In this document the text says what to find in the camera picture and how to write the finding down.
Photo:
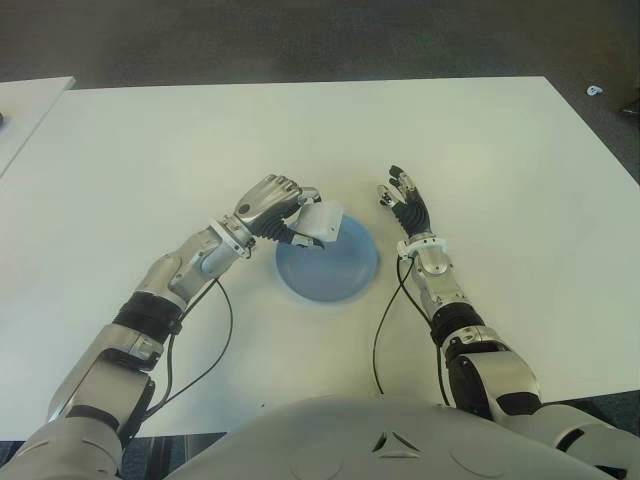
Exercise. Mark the white side table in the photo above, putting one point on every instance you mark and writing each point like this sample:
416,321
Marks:
30,110

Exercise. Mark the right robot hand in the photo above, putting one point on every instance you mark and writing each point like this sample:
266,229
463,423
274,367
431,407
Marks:
415,212

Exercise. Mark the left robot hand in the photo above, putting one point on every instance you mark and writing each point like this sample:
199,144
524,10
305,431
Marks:
270,210

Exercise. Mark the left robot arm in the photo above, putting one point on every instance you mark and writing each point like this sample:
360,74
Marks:
150,320

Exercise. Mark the white charger block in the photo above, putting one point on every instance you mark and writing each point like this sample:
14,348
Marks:
322,222

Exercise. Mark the blue round plate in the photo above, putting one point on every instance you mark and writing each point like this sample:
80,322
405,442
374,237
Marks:
340,272

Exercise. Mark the grey robot torso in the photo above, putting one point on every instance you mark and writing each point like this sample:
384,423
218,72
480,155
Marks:
350,440

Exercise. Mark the small white floor object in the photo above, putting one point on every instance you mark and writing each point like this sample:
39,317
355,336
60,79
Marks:
593,91

